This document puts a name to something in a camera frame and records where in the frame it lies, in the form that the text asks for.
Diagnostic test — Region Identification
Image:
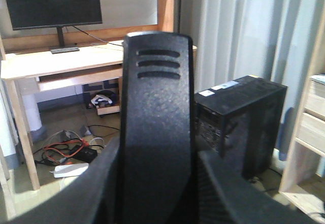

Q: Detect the grey curtain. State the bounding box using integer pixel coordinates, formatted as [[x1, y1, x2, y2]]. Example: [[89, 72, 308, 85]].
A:
[[177, 0, 324, 161]]

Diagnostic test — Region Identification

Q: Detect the white desk leg post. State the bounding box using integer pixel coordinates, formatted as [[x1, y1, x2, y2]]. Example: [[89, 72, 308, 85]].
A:
[[22, 94, 47, 142]]

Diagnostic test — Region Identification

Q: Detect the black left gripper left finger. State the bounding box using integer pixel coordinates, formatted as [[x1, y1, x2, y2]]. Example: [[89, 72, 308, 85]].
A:
[[9, 138, 120, 223]]

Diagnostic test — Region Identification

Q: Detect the wooden shelf unit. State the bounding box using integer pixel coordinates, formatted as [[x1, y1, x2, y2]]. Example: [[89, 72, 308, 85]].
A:
[[279, 17, 324, 223]]

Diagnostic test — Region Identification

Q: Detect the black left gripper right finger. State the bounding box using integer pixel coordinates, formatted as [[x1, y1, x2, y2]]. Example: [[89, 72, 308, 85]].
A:
[[198, 150, 315, 223]]

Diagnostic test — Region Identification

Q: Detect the black power adapter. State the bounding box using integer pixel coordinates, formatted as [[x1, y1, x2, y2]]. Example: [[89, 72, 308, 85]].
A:
[[69, 145, 98, 163]]

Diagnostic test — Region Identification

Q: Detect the black computer monitor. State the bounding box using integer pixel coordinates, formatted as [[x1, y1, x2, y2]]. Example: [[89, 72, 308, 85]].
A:
[[6, 0, 102, 54]]

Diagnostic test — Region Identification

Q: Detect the white power strip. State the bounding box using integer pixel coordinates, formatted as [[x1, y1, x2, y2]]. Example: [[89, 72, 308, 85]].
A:
[[50, 163, 89, 178]]

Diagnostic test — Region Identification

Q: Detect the black computer tower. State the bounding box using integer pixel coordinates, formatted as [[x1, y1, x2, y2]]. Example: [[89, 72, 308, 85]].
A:
[[194, 75, 287, 179]]

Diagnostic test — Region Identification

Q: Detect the orange cable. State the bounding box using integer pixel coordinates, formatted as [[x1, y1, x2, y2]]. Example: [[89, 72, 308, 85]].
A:
[[43, 139, 89, 165]]

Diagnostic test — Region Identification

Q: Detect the black monitor cable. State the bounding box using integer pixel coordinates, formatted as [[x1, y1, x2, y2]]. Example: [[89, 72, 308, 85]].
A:
[[73, 25, 125, 48]]

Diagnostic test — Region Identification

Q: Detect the wooden desk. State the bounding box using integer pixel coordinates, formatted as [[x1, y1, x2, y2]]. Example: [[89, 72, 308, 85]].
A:
[[0, 0, 198, 191]]

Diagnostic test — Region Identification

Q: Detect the wooden drawer box with items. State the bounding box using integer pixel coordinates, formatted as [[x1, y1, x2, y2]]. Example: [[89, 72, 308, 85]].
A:
[[82, 78, 120, 117]]

